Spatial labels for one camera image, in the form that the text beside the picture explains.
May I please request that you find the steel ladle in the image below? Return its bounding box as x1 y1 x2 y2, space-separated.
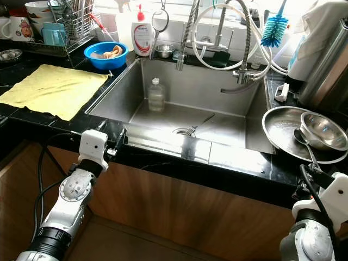
293 128 322 171

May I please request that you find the medium steel bowl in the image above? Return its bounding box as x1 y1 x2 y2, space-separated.
300 111 348 152

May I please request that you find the clear plastic bottle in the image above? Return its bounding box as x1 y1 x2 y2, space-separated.
147 78 166 113

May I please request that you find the large steel plate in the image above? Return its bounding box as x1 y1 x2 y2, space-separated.
262 105 348 164

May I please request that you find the steel sink drain strainer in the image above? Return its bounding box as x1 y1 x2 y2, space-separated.
173 126 197 136

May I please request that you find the yellow cloth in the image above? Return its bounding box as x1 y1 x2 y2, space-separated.
0 64 110 122

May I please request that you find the blue plastic bowl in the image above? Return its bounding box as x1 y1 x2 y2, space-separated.
84 42 129 71

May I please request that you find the beige food piece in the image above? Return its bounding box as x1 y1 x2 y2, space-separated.
91 45 123 59

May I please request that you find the small white plastic clip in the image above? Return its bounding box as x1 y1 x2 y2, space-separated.
275 83 290 103

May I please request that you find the tiny steel bowl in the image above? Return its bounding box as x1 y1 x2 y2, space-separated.
154 44 176 59

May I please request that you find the stainless steel sink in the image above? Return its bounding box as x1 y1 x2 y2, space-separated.
85 56 276 156

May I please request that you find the white red pump soap bottle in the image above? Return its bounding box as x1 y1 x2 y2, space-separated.
131 4 154 57

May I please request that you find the tall steel pot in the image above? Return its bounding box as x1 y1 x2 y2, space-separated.
297 32 348 113

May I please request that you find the teal plastic cup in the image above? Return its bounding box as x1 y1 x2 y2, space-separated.
41 22 69 47

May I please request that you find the small flat steel dish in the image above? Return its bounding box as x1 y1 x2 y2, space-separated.
0 48 24 64

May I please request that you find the white cartoon print mug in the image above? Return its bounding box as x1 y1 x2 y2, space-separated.
8 16 35 43

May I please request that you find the white plastic bag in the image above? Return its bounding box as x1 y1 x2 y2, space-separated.
287 0 348 82

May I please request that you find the steel spring faucet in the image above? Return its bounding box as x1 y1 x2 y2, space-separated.
175 0 267 94

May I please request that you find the white red rimmed bowl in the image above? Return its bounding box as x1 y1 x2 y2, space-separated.
24 1 55 18

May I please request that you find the blue bottle brush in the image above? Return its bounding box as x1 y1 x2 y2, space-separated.
260 0 290 48

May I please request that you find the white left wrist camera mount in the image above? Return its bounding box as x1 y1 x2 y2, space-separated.
78 129 110 163

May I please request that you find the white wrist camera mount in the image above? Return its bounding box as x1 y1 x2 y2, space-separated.
78 129 110 163
316 172 348 216

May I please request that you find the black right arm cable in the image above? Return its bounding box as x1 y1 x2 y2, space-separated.
299 165 342 246

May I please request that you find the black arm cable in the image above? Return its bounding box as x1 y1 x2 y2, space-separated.
299 165 342 246
32 132 83 241

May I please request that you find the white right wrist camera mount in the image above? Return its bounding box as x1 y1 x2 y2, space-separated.
316 172 348 216

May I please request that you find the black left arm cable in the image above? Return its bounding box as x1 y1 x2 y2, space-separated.
32 132 83 241

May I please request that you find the white flexible hose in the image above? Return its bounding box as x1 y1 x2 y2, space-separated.
189 3 290 76

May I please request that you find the round wire strainer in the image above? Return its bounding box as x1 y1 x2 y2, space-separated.
149 0 170 47

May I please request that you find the steel wire dish rack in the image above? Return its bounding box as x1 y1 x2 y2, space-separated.
26 0 96 56

